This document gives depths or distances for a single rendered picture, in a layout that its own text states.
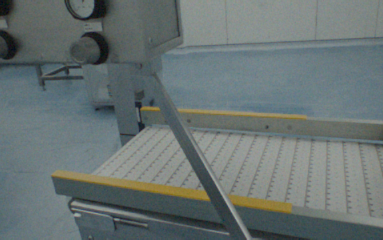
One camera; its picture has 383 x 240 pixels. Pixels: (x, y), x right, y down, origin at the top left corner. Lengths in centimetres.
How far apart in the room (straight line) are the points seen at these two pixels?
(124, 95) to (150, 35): 42
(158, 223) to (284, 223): 17
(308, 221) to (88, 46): 29
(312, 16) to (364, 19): 74
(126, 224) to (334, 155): 35
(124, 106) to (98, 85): 261
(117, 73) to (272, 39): 507
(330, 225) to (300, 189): 11
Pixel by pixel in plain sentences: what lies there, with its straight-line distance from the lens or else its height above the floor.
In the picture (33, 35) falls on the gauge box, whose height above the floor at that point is 108.
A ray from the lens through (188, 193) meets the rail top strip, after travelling 43.
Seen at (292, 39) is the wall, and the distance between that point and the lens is 574.
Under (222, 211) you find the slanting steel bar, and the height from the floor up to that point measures 91.
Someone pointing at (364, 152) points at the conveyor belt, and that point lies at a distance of 62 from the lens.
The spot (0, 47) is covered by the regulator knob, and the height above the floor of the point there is 107.
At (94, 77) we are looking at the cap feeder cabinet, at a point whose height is 36.
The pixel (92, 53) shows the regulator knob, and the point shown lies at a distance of 34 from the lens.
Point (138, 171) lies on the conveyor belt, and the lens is 57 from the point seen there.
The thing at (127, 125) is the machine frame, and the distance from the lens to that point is 79.
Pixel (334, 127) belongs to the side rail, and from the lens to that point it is 64.
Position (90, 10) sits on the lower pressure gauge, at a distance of 34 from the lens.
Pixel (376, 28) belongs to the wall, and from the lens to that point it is 590.
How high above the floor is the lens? 111
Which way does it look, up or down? 22 degrees down
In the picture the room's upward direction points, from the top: 5 degrees counter-clockwise
